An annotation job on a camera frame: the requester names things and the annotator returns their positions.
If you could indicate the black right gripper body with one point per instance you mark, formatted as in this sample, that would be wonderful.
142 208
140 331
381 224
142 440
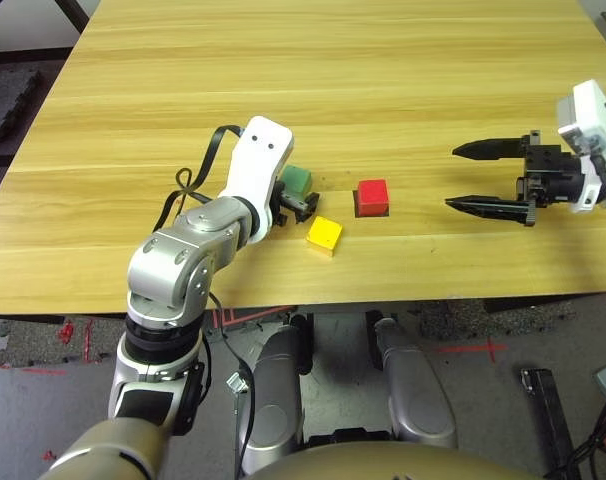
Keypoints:
555 175

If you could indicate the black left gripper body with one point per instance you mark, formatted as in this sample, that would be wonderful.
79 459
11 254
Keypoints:
295 206

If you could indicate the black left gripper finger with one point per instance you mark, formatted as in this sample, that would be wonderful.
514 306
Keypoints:
313 204

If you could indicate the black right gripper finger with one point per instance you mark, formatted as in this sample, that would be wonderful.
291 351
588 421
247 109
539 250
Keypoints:
493 207
488 149

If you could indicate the green wooden block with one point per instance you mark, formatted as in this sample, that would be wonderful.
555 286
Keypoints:
297 179

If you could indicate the yellow wooden block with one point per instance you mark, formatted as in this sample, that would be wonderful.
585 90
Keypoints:
324 234

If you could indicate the red wooden block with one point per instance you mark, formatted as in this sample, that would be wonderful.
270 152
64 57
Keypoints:
373 195

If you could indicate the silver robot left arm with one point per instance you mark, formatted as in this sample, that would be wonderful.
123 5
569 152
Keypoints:
183 250

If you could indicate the black square marker patch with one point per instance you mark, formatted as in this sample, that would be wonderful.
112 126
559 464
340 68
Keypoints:
355 205

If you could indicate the dark speckled foam mat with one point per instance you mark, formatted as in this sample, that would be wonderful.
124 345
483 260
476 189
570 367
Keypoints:
33 345
5 100
483 322

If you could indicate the grey robot left leg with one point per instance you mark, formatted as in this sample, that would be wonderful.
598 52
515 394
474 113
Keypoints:
270 410

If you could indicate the grey robot leg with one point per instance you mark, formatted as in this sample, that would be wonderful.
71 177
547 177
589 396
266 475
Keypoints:
418 400
270 410

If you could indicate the grey robot right leg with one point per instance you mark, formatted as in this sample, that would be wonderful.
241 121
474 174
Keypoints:
418 400

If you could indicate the black metal bar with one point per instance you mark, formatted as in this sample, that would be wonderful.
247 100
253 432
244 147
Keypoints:
545 415

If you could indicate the beige robot torso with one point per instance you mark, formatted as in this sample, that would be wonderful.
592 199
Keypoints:
383 465

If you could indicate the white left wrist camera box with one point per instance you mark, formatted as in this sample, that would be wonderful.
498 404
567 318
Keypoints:
258 160

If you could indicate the black table frame beam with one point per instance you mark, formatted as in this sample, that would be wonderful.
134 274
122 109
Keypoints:
533 303

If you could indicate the small silver bracket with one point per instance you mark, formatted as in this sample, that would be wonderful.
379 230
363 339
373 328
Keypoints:
235 384

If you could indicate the wooden table with black frame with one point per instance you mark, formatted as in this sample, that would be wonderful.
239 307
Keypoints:
78 17

